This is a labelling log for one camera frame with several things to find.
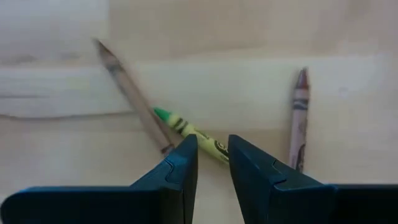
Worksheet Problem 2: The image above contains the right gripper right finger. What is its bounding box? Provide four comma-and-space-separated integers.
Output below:
228, 135, 398, 224

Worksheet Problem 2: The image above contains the yellow-green crayon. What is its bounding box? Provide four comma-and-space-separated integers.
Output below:
152, 106, 231, 165

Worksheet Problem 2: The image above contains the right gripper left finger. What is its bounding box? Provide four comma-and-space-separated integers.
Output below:
0, 134, 198, 224

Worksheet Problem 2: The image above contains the tan crayon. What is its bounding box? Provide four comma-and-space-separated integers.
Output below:
92, 37, 175, 157

